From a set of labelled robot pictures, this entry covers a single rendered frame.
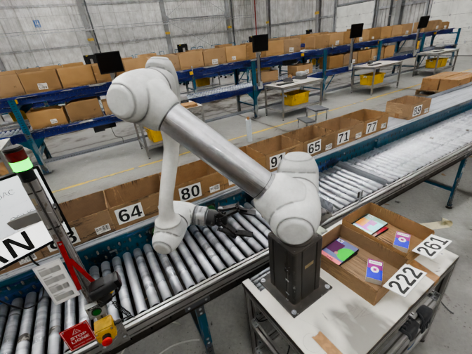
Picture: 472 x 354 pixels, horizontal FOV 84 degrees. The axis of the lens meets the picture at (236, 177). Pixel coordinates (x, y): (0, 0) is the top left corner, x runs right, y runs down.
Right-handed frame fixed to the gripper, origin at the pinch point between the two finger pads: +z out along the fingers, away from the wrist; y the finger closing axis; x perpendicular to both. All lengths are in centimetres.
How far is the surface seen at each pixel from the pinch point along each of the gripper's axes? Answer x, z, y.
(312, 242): -3.7, 27.1, -1.5
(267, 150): 130, 2, -34
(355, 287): -4, 52, -27
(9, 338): -45, -104, -54
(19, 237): -33, -81, 8
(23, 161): -28, -70, 39
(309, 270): -6.9, 28.6, -16.4
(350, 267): 10, 54, -30
